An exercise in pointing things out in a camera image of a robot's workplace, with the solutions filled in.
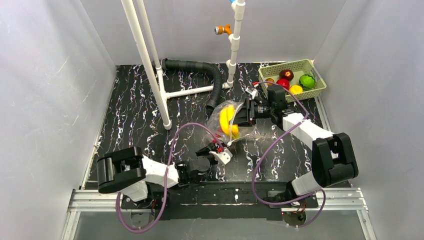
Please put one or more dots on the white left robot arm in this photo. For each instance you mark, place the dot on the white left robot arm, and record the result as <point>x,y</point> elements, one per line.
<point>129,172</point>

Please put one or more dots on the orange spigot valve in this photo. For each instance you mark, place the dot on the orange spigot valve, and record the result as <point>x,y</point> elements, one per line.
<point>223,29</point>

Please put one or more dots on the red fake fruit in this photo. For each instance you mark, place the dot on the red fake fruit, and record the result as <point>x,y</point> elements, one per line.
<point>286,74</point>

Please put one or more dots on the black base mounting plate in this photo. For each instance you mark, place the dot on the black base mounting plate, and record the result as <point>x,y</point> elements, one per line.
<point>218,200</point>

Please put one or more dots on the white PVC pipe frame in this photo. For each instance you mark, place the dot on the white PVC pipe frame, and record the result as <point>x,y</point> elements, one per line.
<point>154,68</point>

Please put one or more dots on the yellow fake banana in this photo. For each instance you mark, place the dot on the yellow fake banana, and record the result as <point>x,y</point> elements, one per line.
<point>225,117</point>

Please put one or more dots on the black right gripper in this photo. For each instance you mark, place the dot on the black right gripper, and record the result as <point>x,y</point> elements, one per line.
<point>247,112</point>

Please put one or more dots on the red fake tomato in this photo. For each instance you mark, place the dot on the red fake tomato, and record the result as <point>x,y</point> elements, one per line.
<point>284,83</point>

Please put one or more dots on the light green fake fruit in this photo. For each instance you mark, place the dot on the light green fake fruit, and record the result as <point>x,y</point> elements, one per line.
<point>307,82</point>

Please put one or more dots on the yellow fake lemon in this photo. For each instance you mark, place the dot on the yellow fake lemon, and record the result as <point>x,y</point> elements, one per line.
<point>296,89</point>

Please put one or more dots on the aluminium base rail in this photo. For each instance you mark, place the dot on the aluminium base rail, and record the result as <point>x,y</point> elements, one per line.
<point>336,199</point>

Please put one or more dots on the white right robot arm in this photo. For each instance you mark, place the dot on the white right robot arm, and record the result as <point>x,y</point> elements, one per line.
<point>333,159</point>

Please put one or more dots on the clear zip top bag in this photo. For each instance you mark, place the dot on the clear zip top bag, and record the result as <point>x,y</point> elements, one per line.
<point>214,126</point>

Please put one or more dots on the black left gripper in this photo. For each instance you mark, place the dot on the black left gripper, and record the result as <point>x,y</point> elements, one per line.
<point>211,150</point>

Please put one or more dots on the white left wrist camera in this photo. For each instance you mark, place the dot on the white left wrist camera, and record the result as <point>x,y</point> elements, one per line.
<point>223,157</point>

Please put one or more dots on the orange brown fake bread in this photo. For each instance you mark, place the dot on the orange brown fake bread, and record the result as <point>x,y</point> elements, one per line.
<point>270,81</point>

